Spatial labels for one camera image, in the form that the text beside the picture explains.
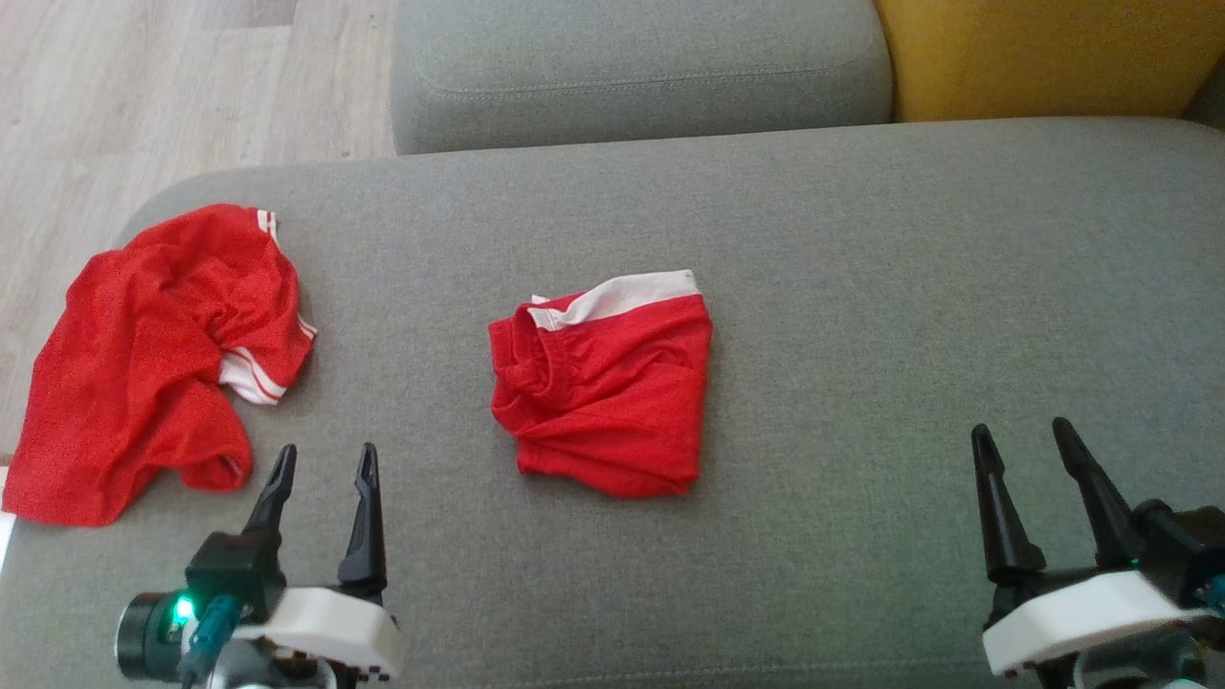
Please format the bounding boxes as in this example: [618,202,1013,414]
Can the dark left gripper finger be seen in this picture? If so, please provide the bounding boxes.
[336,442,390,604]
[241,443,299,567]

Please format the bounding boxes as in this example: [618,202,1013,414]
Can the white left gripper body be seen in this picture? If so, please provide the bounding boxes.
[115,584,405,689]

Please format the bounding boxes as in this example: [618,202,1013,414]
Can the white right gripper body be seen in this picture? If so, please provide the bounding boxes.
[983,563,1214,689]

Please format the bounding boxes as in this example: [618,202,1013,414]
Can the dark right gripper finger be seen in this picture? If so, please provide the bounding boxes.
[1051,417,1146,571]
[970,424,1048,587]

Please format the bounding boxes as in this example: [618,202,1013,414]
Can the red shirt with white trim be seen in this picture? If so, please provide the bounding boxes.
[2,203,319,529]

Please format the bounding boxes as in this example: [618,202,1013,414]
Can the red shorts with white waistband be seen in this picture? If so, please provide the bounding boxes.
[488,271,715,500]

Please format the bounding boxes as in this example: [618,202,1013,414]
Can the grey sofa seat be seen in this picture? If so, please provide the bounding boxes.
[0,117,1225,689]

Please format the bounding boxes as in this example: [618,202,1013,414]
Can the yellow sofa cushion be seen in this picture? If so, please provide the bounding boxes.
[873,0,1225,123]

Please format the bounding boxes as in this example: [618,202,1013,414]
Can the grey sofa back cushion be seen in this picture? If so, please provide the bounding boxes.
[390,0,896,156]

